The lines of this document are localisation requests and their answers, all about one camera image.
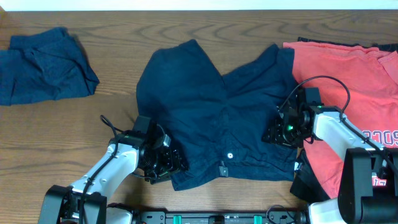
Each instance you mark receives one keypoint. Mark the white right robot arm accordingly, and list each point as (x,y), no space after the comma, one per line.
(368,187)

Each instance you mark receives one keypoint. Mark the navy blue shorts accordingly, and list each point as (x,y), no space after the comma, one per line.
(217,121)

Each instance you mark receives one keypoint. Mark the black garment under pile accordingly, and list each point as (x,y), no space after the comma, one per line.
(305,185)

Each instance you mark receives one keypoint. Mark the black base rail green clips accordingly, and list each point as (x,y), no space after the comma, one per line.
(215,218)

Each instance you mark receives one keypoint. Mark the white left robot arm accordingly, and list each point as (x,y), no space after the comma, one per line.
(146,147)

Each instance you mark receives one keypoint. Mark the red printed t-shirt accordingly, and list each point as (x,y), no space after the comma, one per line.
(362,81)

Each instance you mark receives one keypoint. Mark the folded navy cloth left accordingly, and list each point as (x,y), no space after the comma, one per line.
(46,66)

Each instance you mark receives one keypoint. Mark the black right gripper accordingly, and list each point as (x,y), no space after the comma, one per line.
(274,129)

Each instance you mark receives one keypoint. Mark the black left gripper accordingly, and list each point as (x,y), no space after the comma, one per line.
(171,166)

